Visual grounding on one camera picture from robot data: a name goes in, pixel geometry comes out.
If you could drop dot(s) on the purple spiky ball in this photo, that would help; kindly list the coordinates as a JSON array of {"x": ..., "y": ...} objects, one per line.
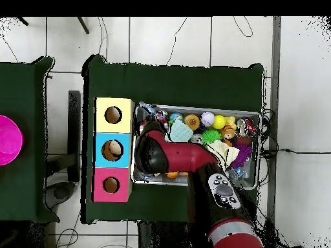
[{"x": 241, "y": 153}]

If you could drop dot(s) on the toy burger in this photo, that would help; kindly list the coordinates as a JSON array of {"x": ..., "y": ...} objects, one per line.
[{"x": 192, "y": 122}]

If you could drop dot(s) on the colourful polka-dot cloth ball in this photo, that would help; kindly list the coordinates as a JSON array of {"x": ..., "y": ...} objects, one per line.
[{"x": 161, "y": 116}]

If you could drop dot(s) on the light blue cloth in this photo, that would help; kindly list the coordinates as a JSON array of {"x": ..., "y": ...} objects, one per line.
[{"x": 181, "y": 131}]

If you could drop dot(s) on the shallow clear mesh bin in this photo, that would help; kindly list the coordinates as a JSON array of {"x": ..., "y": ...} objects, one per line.
[{"x": 248, "y": 178}]

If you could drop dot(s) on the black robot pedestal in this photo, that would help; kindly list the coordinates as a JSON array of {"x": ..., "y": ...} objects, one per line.
[{"x": 165, "y": 236}]

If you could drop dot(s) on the wooden box with three holes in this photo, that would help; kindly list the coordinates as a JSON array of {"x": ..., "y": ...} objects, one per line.
[{"x": 113, "y": 129}]

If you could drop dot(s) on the dark green tablecloth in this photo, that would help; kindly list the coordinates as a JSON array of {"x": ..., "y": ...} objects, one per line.
[
  {"x": 181, "y": 85},
  {"x": 23, "y": 90}
]

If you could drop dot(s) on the crushed red soda can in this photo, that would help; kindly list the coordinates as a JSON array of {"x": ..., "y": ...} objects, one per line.
[{"x": 248, "y": 126}]

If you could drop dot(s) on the crushed can with silver top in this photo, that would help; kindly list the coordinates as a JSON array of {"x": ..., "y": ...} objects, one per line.
[{"x": 196, "y": 139}]

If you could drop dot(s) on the grey round stand base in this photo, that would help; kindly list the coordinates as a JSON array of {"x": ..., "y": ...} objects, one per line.
[{"x": 60, "y": 193}]

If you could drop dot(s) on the yellow tennis ball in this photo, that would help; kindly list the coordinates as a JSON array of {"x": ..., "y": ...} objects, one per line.
[{"x": 219, "y": 122}]

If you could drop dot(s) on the cream yellow cloth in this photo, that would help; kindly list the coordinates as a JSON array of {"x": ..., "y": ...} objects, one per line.
[{"x": 227, "y": 152}]

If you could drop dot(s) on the pink plastic bowl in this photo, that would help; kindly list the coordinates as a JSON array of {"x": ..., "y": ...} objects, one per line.
[{"x": 10, "y": 139}]

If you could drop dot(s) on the white baseball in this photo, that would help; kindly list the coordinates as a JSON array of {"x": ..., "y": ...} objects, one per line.
[{"x": 207, "y": 119}]

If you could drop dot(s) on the black flat panel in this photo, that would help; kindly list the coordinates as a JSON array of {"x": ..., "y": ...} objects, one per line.
[{"x": 74, "y": 129}]

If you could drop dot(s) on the green spiky ball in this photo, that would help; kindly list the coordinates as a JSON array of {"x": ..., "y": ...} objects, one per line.
[{"x": 211, "y": 135}]

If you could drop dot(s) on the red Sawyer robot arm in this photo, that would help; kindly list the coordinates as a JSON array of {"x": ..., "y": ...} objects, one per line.
[{"x": 181, "y": 155}]

